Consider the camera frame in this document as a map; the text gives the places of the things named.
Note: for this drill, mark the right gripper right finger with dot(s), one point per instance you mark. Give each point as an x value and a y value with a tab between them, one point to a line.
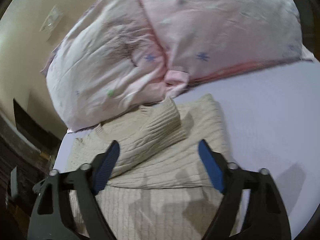
265	216

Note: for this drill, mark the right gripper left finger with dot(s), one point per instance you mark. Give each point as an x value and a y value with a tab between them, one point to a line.
66	206

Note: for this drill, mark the beige knit sweater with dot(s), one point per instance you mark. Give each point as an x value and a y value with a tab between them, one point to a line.
159	188

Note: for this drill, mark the white bed sheet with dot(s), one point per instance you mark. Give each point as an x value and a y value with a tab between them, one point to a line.
271	120

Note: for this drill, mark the pink floral duvet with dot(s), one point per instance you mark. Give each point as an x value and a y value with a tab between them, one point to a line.
124	53

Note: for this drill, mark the wall socket plate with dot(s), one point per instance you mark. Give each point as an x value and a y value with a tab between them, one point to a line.
52	20

